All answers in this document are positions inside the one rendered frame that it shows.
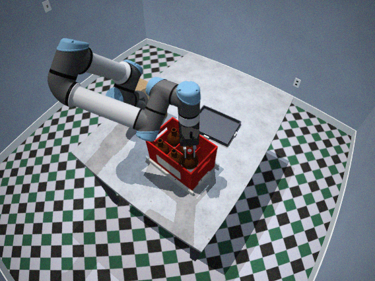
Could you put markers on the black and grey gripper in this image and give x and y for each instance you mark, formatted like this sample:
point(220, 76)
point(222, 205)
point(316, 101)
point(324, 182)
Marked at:
point(189, 133)

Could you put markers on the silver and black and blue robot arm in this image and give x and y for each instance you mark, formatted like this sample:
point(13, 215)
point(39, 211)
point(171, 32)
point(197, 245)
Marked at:
point(122, 103)

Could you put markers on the red crate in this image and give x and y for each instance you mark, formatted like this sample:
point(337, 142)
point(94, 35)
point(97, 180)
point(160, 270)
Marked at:
point(206, 152)

